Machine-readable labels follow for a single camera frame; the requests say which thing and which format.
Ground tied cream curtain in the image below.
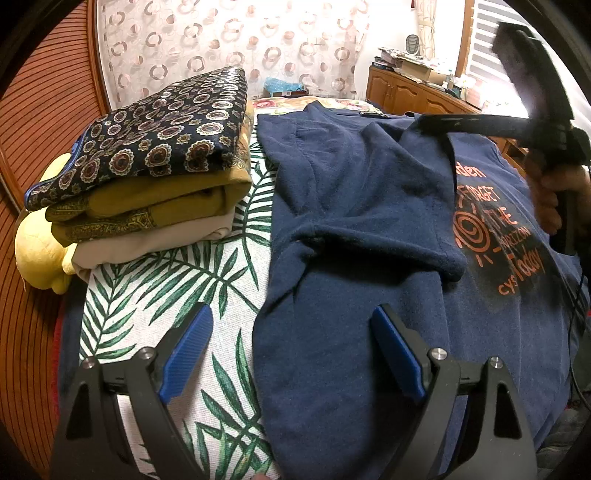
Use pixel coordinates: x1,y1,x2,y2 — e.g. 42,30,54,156
414,0,440,62

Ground person's right hand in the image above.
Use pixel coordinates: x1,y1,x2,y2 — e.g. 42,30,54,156
525,161,591,237

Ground navy t-shirt with orange print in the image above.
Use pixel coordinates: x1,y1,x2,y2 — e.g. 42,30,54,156
253,102,591,480

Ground pile of papers and boxes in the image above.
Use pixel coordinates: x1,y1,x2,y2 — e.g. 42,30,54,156
373,46,455,86

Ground circle-patterned curtain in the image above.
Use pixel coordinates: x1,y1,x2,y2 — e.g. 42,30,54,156
95,0,371,108

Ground folded navy patterned cloth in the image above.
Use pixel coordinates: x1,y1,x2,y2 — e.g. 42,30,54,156
25,67,252,212

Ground wooden headboard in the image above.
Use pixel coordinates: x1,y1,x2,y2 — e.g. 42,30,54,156
0,0,112,467

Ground leaf-print blanket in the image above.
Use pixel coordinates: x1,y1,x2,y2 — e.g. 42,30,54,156
78,138,288,480

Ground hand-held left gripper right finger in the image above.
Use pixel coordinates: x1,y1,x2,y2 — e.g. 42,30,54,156
372,304,539,480

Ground folded mustard cloth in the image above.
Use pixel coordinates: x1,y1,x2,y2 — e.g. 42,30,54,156
45,104,256,244

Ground wooden cabinet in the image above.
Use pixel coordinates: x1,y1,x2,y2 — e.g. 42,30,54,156
367,65,529,172

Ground navy bed sheet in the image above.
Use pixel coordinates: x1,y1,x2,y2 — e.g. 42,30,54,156
52,293,89,398

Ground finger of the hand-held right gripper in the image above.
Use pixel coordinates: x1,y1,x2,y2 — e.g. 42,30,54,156
405,113,539,145

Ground blue plastic bag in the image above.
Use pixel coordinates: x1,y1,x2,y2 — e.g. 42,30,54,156
263,76,309,99

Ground yellow plush toy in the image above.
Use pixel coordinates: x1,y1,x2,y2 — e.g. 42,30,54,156
14,152,80,295

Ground window blinds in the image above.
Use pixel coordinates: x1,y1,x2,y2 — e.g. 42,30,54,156
462,0,539,109

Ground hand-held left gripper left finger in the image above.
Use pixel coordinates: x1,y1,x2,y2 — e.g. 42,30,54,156
50,302,214,480

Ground folded beige cloth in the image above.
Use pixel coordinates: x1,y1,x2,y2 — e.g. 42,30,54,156
69,203,242,283

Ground floral blanket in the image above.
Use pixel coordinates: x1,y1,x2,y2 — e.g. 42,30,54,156
250,95,371,117

